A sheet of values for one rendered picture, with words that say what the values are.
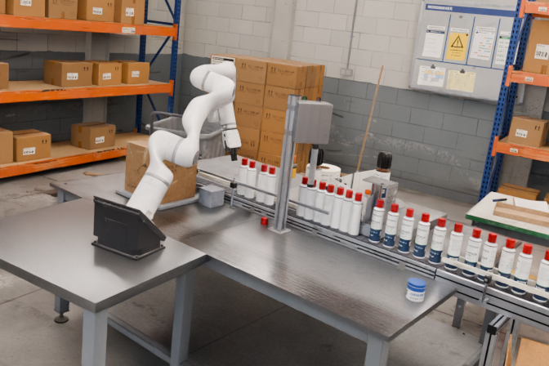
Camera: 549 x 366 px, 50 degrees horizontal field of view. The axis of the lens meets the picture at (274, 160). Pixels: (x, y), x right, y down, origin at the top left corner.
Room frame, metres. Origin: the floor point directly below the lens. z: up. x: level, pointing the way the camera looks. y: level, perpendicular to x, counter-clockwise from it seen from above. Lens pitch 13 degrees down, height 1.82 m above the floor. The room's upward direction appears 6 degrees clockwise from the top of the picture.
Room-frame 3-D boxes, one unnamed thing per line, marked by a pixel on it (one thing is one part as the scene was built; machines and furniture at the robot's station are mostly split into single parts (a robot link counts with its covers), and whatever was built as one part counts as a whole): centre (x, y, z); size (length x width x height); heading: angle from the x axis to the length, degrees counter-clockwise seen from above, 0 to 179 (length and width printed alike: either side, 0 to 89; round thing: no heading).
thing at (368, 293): (3.05, -0.08, 0.82); 2.10 x 1.50 x 0.02; 52
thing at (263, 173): (3.02, 0.05, 0.98); 0.05 x 0.05 x 0.20
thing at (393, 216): (2.55, -0.56, 0.98); 0.05 x 0.05 x 0.20
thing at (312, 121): (2.76, -0.15, 1.38); 0.17 x 0.10 x 0.19; 108
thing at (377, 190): (2.71, -0.51, 1.01); 0.14 x 0.13 x 0.26; 52
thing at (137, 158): (3.06, 0.60, 0.99); 0.30 x 0.24 x 0.27; 53
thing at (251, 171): (3.07, 0.11, 0.98); 0.05 x 0.05 x 0.20
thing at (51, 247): (2.44, 0.71, 0.81); 0.90 x 0.90 x 0.04; 60
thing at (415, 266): (2.89, -0.11, 0.85); 1.65 x 0.11 x 0.05; 52
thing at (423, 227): (2.46, -0.68, 0.98); 0.05 x 0.05 x 0.20
